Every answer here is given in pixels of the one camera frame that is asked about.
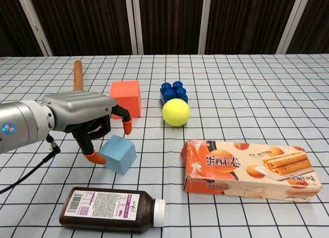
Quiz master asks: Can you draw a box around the brown bottle white cap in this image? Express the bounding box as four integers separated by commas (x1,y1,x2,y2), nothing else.
59,186,167,234

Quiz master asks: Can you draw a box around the dark screen white frame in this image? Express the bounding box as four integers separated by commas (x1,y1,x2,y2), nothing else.
0,0,329,58

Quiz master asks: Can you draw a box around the blue studded toy brick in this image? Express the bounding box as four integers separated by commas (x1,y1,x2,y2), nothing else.
159,80,189,105

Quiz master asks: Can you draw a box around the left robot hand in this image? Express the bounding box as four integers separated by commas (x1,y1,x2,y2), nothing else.
41,90,133,166

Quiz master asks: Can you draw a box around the medium blue foam cube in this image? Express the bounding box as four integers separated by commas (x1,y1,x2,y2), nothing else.
98,134,138,176

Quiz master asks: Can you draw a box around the orange egg roll box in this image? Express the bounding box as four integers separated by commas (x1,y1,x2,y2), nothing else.
180,139,323,204

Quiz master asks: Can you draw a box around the light blue checkered tablecloth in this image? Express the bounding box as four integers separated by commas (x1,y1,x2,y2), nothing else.
0,52,329,238

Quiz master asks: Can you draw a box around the wooden rolling pin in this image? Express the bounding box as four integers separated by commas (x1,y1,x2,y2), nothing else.
74,60,84,92

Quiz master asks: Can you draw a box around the yellow tennis ball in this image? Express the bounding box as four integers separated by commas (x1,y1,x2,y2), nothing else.
161,98,191,127

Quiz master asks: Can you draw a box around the large orange foam cube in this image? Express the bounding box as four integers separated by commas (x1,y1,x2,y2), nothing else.
108,80,142,120

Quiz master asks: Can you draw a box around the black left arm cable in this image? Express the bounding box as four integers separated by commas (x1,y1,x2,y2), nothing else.
0,134,62,195

